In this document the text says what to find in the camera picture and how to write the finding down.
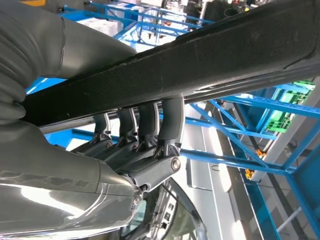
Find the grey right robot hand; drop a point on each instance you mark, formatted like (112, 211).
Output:
(62, 198)

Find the blue metal shelf rack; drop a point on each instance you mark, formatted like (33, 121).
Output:
(72, 15)
(250, 102)

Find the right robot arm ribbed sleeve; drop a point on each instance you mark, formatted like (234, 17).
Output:
(20, 49)

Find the green plastic crate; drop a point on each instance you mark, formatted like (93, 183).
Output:
(287, 109)

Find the yellow rail trolley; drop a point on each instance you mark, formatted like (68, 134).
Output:
(260, 153)
(248, 174)

